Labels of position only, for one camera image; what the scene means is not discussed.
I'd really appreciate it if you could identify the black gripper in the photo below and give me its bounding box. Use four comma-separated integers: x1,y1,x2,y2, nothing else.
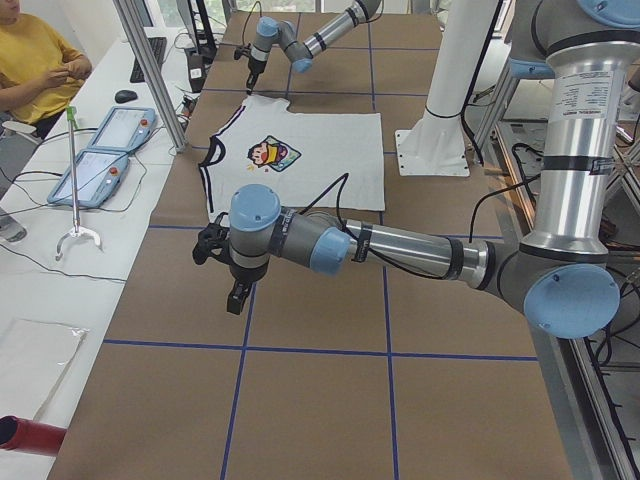
226,263,268,314
246,57,267,95

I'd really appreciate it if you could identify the grey cartoon print t-shirt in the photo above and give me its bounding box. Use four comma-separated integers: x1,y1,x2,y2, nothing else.
199,95,385,218

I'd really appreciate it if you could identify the black box with label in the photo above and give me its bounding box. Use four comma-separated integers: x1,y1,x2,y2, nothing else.
185,48,206,93

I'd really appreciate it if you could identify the black keyboard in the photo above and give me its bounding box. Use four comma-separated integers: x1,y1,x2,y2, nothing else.
129,36,168,84

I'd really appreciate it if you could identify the black computer mouse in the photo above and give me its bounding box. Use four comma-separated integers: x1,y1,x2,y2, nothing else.
114,89,138,104

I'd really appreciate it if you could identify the upper blue teach pendant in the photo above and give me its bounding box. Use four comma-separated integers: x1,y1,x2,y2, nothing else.
88,106,157,153

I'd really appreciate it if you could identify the blue teach pendant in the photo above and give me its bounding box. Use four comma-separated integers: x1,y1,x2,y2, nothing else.
88,106,157,153
75,149,129,209

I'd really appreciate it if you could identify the lower blue teach pendant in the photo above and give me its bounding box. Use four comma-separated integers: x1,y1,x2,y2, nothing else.
75,149,129,209

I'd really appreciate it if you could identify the metal reacher grabber tool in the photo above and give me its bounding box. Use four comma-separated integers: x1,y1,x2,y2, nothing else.
55,106,103,261

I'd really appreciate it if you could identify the person in yellow shirt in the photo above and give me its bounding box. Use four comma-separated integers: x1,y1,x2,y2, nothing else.
1,1,93,139

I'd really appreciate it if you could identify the clear plastic bag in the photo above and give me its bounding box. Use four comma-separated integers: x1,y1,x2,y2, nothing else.
1,318,89,420

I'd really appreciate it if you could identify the red cylinder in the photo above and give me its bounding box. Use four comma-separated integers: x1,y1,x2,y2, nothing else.
1,415,67,457

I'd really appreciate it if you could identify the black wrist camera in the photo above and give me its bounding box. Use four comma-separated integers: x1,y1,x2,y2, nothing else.
234,44,251,60
192,212,231,265

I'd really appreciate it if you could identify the aluminium frame post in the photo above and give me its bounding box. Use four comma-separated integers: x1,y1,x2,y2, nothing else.
113,0,187,153

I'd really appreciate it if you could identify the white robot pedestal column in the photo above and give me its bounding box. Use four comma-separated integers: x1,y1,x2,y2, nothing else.
395,0,501,177

